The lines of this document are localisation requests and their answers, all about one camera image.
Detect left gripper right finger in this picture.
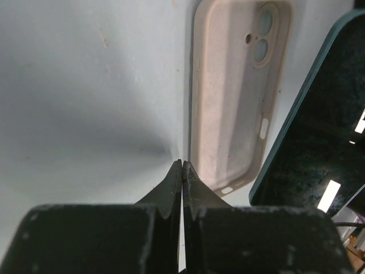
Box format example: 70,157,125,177
182,162,354,273

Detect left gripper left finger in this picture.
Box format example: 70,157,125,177
1,160,183,273

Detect teal-edged phone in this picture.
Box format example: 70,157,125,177
249,9,364,216

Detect beige phone case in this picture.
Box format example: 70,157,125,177
189,1,293,197

